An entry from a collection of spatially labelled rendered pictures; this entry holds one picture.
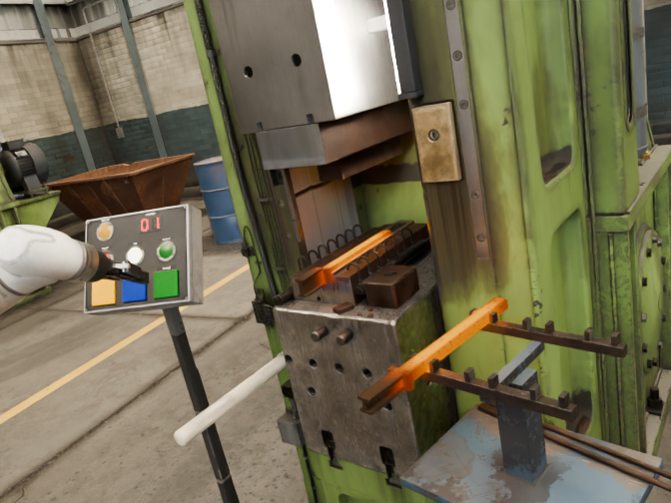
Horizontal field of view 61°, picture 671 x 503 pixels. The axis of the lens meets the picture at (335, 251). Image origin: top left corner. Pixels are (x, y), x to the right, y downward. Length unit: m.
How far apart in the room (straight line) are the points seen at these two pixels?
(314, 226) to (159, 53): 8.46
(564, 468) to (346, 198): 1.01
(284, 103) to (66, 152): 9.49
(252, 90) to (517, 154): 0.63
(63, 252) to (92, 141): 9.86
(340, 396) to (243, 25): 0.93
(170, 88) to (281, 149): 8.58
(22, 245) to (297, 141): 0.61
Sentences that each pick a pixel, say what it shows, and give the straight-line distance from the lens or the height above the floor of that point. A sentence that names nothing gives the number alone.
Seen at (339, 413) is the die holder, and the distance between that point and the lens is 1.54.
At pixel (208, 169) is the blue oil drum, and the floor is 0.82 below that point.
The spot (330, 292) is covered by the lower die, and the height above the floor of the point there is 0.94.
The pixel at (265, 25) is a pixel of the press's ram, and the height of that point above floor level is 1.59.
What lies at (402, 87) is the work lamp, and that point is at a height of 1.40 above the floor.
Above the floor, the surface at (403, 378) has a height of 0.93.
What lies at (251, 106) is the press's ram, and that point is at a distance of 1.42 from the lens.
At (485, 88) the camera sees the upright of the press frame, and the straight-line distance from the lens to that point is 1.26.
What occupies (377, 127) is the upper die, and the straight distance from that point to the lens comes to 1.50.
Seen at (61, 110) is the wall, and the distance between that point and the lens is 10.84.
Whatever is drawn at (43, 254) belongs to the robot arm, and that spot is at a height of 1.24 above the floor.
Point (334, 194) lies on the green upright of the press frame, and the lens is 1.75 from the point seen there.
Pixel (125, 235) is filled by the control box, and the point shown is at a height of 1.15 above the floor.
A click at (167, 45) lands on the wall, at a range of 9.85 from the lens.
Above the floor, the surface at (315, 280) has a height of 1.00.
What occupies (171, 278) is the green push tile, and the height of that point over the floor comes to 1.02.
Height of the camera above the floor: 1.45
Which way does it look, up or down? 17 degrees down
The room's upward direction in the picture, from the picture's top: 12 degrees counter-clockwise
